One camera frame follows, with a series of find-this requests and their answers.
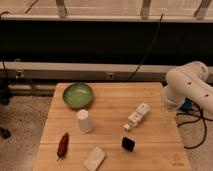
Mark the green bowl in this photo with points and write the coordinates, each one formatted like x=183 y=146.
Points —
x=78 y=95

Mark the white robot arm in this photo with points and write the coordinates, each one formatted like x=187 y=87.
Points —
x=186 y=81

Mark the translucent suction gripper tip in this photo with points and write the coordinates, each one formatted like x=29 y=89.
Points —
x=169 y=114

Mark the black eraser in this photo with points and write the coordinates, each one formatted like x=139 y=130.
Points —
x=128 y=144

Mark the white ceramic cup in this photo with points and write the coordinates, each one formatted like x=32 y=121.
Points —
x=84 y=123

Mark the white sponge block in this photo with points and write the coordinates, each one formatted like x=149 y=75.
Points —
x=94 y=159

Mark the white plastic bottle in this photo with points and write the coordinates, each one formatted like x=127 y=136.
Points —
x=135 y=118

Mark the red chili pepper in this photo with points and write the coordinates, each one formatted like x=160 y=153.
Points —
x=63 y=146

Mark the black object on floor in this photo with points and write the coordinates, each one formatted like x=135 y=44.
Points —
x=4 y=133

